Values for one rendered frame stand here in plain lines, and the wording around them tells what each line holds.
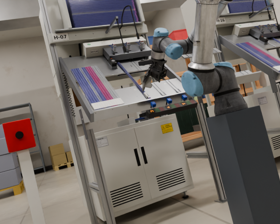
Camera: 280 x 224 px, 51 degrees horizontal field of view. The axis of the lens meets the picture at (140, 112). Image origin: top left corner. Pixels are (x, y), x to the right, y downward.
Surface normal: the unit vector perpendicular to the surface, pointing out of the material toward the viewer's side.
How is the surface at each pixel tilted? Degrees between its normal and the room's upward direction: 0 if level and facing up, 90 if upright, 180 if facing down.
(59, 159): 90
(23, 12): 90
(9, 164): 90
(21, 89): 90
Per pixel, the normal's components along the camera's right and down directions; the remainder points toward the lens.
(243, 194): -0.93, 0.22
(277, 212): 0.26, -0.11
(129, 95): 0.08, -0.80
